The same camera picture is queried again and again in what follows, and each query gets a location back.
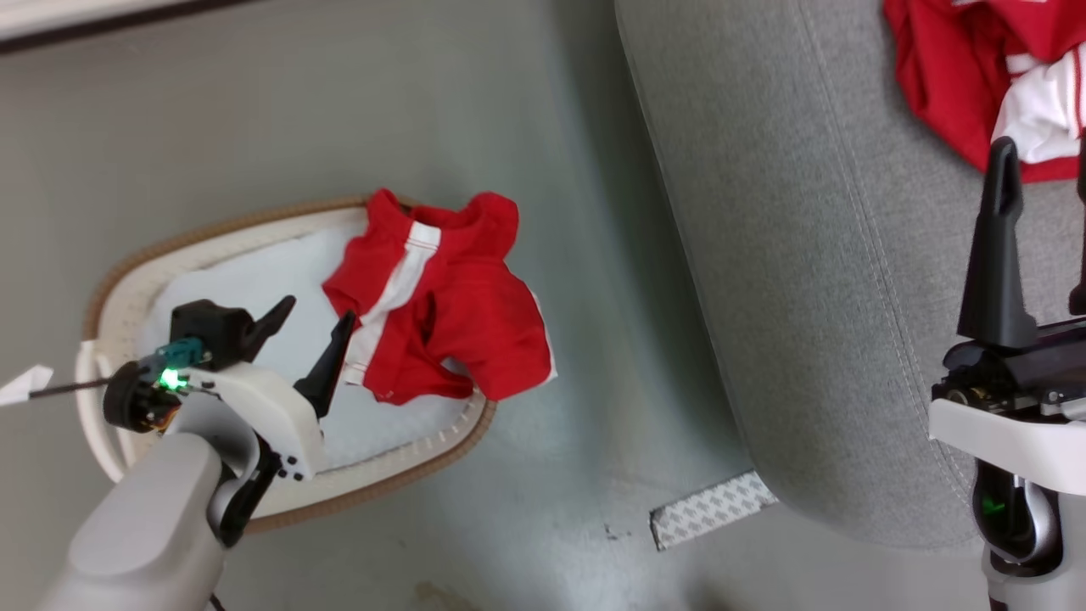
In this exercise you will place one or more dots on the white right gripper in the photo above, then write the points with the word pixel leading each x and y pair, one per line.
pixel 1018 424

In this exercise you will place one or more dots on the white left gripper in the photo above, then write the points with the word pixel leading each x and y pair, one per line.
pixel 254 407

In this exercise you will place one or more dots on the red lettered jersey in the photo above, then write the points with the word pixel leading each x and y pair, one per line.
pixel 950 68

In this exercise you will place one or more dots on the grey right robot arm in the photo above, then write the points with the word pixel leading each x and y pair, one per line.
pixel 1018 543

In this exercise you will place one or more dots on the grey fabric sofa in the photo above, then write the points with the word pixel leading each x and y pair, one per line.
pixel 806 255

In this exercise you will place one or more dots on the red white-striped shorts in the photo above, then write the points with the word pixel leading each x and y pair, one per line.
pixel 458 322

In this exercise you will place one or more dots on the white brown-rimmed laundry basket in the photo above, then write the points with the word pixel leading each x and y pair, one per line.
pixel 140 284

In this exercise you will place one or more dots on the white and black baseboard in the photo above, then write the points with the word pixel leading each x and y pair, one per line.
pixel 51 19

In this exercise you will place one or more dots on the grey patterned tape strip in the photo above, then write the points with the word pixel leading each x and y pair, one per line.
pixel 713 509

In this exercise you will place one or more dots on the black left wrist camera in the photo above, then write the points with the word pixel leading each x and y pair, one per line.
pixel 208 331

